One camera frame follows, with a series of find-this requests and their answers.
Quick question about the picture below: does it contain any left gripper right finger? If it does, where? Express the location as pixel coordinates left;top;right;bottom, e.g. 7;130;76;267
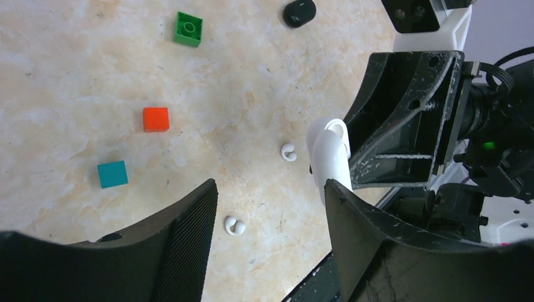
324;179;533;301

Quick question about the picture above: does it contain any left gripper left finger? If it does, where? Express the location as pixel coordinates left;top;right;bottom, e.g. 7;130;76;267
1;179;218;301

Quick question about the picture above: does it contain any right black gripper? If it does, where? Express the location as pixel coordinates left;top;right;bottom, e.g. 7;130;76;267
344;48;533;244

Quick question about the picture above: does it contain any white earbud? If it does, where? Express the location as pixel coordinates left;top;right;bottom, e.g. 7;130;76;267
224;216;246;236
280;143;297;162

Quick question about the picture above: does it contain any white earbud charging case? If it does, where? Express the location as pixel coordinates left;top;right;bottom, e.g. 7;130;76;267
305;117;353;205

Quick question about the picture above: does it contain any black earbud case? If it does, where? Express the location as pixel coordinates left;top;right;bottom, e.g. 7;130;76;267
282;0;317;28

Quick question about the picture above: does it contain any teal cube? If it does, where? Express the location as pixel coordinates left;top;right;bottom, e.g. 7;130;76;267
97;160;128;189

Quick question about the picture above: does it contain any orange cube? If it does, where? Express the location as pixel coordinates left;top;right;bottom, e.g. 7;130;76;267
142;107;170;132

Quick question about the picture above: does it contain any green lego brick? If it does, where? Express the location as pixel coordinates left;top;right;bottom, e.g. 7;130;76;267
172;11;203;48

